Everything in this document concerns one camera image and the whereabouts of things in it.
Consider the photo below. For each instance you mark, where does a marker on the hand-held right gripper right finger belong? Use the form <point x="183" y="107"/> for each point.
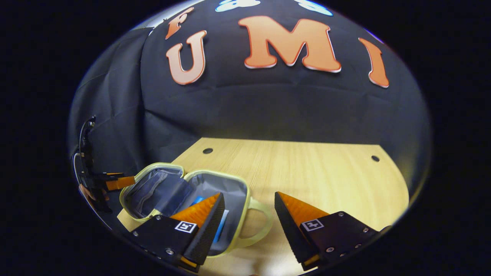
<point x="291" y="234"/>

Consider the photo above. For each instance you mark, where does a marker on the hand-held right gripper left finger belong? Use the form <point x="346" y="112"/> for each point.
<point x="209" y="234"/>

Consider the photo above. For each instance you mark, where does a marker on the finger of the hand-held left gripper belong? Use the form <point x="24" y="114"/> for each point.
<point x="119" y="183"/>

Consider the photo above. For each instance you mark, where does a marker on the pale blue tube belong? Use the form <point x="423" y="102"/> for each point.
<point x="221" y="228"/>

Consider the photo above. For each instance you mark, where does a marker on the blue cap bottle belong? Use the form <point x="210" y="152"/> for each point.
<point x="197" y="199"/>

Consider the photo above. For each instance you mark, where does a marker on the pale yellow small suitcase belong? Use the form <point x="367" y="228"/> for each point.
<point x="215" y="188"/>

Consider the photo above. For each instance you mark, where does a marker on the black backdrop cloth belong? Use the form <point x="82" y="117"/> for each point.
<point x="268" y="107"/>

